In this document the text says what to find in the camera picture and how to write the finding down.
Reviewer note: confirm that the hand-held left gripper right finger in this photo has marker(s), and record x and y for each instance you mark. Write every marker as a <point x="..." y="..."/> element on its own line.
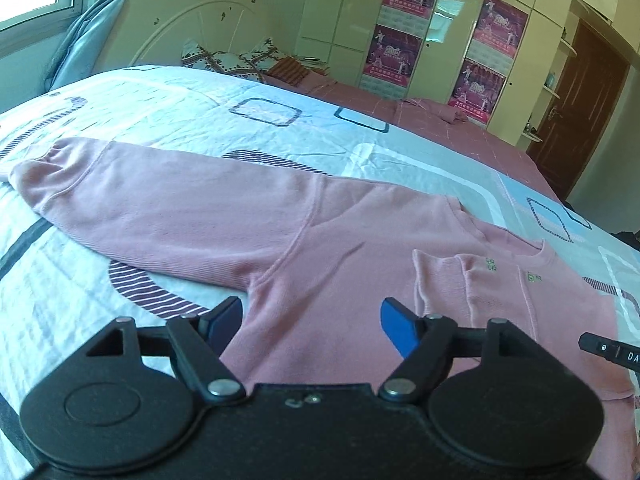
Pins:
<point x="398" y="326"/>

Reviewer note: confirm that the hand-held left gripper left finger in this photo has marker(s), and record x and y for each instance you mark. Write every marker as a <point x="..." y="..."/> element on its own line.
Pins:
<point x="226" y="316"/>

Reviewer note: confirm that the pink knit sweater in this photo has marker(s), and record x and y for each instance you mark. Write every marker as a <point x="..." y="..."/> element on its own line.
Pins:
<point x="300" y="240"/>

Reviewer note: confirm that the pink checked bedspread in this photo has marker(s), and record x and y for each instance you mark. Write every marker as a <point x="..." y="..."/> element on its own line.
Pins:
<point x="450" y="130"/>

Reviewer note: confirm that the patterned white bed sheet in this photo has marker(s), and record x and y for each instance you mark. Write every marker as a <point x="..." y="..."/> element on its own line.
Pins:
<point x="175" y="105"/>

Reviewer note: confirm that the brown wooden door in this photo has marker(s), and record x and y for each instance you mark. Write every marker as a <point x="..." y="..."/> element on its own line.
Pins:
<point x="582" y="110"/>

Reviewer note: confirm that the orange striped cushion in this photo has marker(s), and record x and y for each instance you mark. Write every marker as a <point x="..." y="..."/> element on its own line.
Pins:
<point x="291" y="71"/>

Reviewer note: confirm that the patterned white pillow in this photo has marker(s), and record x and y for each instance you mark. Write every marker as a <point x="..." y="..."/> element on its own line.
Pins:
<point x="227" y="60"/>

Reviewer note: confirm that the stack of books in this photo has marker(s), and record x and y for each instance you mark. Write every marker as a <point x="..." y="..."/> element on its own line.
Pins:
<point x="314" y="61"/>

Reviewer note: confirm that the cream corner shelf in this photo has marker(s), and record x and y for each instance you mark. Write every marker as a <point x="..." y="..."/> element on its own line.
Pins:
<point x="550" y="92"/>

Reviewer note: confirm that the teal bottle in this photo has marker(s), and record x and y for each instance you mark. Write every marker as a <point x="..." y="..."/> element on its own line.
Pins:
<point x="550" y="79"/>

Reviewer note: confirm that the cream wardrobe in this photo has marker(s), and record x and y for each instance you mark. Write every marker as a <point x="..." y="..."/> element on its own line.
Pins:
<point x="455" y="45"/>

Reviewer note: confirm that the cream wooden headboard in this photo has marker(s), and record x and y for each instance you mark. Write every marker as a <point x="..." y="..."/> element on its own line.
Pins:
<point x="200" y="15"/>

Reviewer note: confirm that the grey blue curtain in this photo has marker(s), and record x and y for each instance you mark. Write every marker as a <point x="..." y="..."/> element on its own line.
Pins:
<point x="87" y="35"/>

